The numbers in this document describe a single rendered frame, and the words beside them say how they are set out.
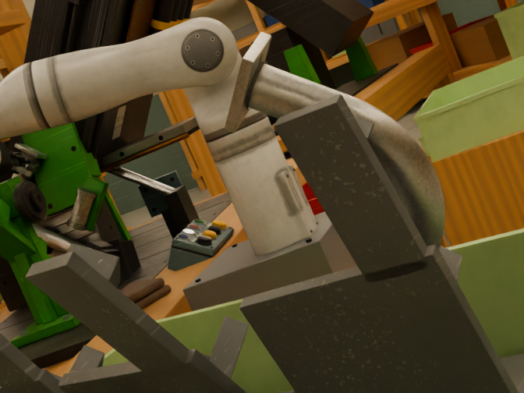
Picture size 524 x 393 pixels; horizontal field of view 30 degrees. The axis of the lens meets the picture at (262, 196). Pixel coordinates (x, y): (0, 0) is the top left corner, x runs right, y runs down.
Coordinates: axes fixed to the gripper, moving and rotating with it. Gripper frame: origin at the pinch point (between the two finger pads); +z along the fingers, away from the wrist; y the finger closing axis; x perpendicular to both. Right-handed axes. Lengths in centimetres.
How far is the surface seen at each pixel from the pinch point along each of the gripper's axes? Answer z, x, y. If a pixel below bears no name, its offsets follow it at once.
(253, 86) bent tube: -111, -34, -76
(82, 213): -0.4, 3.5, -16.0
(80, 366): -93, -6, -66
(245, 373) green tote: -65, -4, -73
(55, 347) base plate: -30.1, 18.0, -35.3
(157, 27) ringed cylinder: 19.2, -34.6, -5.3
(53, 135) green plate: 2.8, -6.9, -2.0
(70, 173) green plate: 2.8, -1.7, -8.7
